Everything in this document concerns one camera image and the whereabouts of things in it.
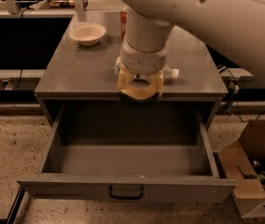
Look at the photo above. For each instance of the open grey top drawer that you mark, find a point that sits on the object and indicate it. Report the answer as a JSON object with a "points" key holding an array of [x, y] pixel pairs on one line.
{"points": [[97, 144]]}

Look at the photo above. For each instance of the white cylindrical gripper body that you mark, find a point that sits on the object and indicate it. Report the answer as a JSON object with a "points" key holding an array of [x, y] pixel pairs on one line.
{"points": [[142, 61]]}

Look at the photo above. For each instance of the yellow green sponge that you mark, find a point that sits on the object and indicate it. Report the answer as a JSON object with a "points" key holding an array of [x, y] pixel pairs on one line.
{"points": [[135, 103]]}

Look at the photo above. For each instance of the grey metal cabinet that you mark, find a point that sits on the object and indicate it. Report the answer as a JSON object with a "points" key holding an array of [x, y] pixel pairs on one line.
{"points": [[77, 72]]}

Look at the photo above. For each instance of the red cola can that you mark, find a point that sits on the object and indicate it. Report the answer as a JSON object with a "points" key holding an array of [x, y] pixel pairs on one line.
{"points": [[123, 21]]}

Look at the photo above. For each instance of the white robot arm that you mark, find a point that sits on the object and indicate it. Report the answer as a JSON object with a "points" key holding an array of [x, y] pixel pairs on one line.
{"points": [[234, 28]]}

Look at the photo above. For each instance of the open cardboard box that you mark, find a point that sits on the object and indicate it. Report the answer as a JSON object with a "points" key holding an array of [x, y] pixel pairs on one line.
{"points": [[244, 162]]}

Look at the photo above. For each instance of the white paper bowl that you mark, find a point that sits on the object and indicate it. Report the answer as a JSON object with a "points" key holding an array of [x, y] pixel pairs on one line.
{"points": [[88, 33]]}

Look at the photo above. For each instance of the clear plastic water bottle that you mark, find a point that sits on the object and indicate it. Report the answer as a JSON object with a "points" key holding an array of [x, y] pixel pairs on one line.
{"points": [[168, 72]]}

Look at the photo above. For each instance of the black drawer handle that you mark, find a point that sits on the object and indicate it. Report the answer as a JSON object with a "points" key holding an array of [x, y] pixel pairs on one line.
{"points": [[126, 193]]}

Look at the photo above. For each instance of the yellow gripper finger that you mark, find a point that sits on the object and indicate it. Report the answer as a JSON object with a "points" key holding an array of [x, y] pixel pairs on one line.
{"points": [[155, 84], [125, 79]]}

